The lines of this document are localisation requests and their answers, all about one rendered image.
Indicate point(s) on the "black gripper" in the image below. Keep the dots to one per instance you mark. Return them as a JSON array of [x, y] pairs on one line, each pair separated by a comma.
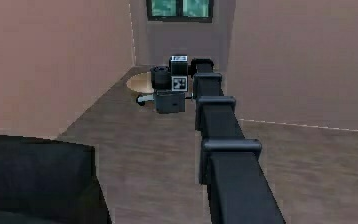
[[165, 90]]

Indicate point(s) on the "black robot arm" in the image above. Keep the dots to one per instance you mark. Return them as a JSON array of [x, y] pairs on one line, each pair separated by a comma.
[[232, 170]]

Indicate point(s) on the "black framed window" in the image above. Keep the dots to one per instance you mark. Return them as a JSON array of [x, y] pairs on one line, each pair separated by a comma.
[[180, 10]]

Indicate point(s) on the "black sofa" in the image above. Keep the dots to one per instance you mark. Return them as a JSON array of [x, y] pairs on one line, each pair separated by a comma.
[[40, 180]]

